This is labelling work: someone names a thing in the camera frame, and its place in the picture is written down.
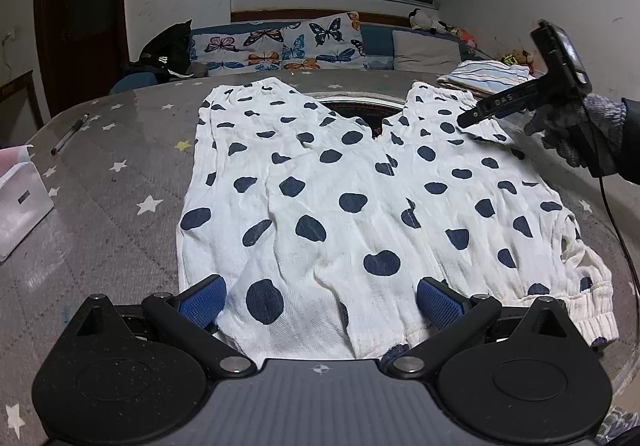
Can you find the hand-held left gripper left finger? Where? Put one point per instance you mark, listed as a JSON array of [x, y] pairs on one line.
[[202, 300]]

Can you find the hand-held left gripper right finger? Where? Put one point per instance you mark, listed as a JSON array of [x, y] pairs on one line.
[[440, 307]]

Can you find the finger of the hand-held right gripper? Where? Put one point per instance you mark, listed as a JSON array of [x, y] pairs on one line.
[[495, 104]]

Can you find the white dark-dotted pants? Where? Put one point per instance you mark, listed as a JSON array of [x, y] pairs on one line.
[[325, 206]]

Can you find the person's right forearm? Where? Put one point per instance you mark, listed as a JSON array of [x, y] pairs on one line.
[[632, 140]]

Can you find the person's right hand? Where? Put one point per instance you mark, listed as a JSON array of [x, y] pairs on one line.
[[580, 125]]

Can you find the blue striped folded blanket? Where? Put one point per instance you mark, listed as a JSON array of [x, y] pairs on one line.
[[487, 75]]

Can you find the yellow green plush toy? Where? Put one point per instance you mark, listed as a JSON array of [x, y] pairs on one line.
[[515, 59]]

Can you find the pink orange plush toy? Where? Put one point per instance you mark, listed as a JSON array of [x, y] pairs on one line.
[[461, 33]]

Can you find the grey pillow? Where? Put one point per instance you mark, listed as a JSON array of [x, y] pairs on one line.
[[425, 49]]

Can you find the black and white plush toy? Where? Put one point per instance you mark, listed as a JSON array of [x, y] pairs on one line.
[[424, 19]]

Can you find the grey star print tablecloth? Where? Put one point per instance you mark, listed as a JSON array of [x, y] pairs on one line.
[[115, 206]]

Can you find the blue sofa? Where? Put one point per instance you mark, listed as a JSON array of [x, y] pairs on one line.
[[377, 43]]

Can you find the butterfly print pillow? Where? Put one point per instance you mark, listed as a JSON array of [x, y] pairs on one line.
[[235, 45], [320, 38]]

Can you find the translucent plastic box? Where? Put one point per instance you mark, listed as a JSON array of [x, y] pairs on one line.
[[20, 206]]

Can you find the clear ballpoint pen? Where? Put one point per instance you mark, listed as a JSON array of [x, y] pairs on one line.
[[70, 133]]

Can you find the black bag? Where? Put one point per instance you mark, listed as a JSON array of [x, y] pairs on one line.
[[162, 48]]

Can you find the dark wooden furniture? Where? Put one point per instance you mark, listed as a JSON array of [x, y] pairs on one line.
[[31, 95]]

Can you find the dark wooden door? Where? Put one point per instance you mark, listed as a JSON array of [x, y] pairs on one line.
[[80, 20]]

